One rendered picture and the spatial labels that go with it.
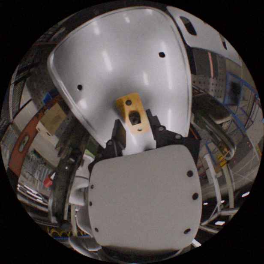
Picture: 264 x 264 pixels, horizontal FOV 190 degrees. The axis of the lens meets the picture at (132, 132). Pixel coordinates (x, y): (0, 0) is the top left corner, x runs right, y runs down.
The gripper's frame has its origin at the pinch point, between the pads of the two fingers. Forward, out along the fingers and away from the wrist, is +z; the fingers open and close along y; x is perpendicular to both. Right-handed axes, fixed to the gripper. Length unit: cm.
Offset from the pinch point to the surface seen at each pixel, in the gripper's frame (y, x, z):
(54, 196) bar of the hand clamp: -14.1, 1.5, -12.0
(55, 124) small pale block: -10.7, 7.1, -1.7
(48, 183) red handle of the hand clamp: -22.9, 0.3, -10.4
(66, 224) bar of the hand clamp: -12.1, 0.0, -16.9
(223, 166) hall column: 499, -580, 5
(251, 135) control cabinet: 753, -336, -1
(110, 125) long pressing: -4.9, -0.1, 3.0
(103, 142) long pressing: -8.9, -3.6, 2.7
